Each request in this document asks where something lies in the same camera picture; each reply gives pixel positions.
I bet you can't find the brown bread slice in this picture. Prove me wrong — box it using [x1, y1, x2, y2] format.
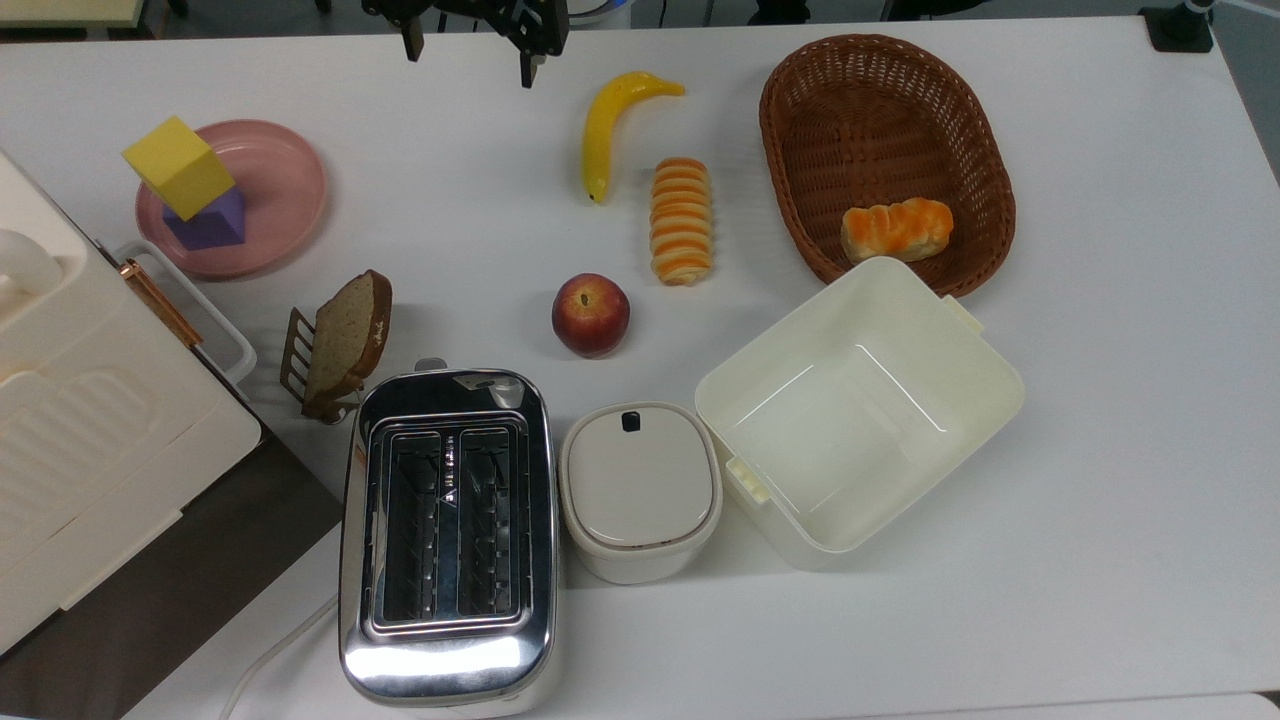
[303, 269, 393, 406]

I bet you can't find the red apple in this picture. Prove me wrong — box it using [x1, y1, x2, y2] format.
[551, 273, 632, 359]

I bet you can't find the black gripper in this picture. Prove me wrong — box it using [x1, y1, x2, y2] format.
[362, 0, 571, 89]

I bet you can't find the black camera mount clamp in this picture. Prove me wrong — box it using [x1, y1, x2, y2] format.
[1140, 0, 1216, 53]

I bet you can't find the orange striped bread roll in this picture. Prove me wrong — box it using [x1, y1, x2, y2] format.
[650, 157, 714, 287]

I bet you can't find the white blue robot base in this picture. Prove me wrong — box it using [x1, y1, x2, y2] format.
[565, 0, 633, 28]

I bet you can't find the brown toast rack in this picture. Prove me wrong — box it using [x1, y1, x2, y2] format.
[279, 308, 366, 426]

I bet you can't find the brown wicker basket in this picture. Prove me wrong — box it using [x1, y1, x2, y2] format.
[759, 34, 1017, 299]

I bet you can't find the cream open plastic box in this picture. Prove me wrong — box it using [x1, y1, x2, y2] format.
[694, 256, 1026, 571]

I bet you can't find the yellow banana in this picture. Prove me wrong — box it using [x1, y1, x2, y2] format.
[582, 70, 687, 205]

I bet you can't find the yellow cube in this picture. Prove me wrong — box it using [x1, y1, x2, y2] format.
[122, 115, 237, 223]

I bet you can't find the orange glazed bread bun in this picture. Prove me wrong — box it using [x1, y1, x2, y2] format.
[840, 197, 954, 264]

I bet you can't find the chrome two-slot toaster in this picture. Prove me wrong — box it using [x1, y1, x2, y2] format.
[338, 368, 561, 713]

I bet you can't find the purple cube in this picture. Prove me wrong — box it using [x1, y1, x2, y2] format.
[162, 187, 247, 251]

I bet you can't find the pink plate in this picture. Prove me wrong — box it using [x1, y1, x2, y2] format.
[135, 119, 329, 281]

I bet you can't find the small white lidded container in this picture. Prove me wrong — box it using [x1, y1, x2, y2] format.
[558, 401, 724, 586]

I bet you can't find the white tray frame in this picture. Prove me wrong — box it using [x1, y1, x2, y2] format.
[113, 240, 257, 401]

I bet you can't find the white toaster cable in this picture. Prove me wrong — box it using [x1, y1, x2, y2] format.
[218, 595, 341, 720]

